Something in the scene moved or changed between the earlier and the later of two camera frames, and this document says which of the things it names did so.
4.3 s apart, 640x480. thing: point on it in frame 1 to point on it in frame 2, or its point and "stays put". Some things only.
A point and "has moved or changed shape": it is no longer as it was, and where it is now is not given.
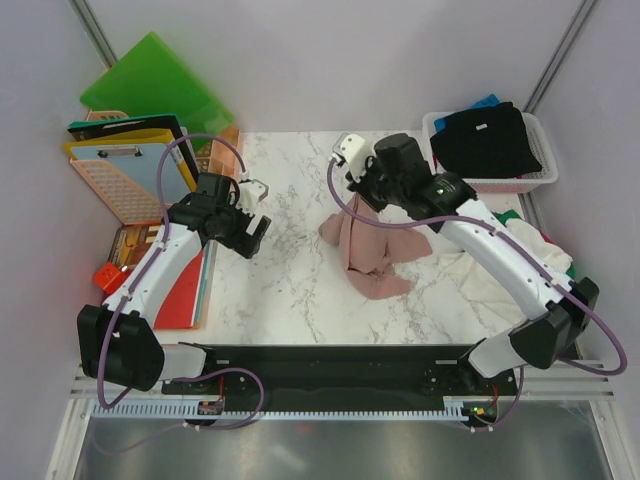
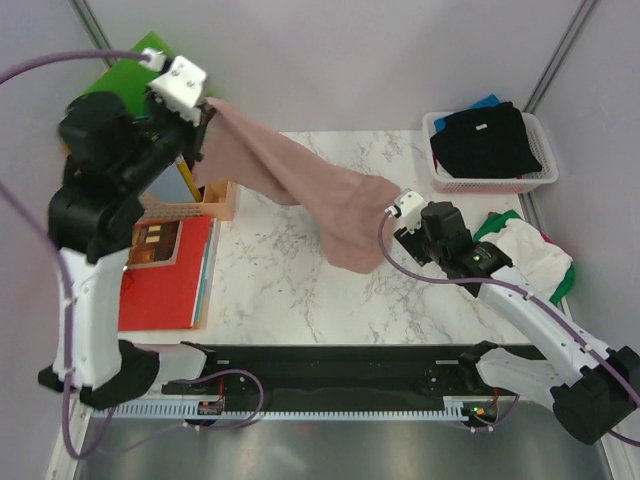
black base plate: x=345 y=372 stays put
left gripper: x=243 y=243 to x=207 y=111
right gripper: x=361 y=188 to x=409 y=240
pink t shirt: x=370 y=254 has moved or changed shape
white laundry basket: x=515 y=184 stays put
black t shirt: x=485 y=142 stays put
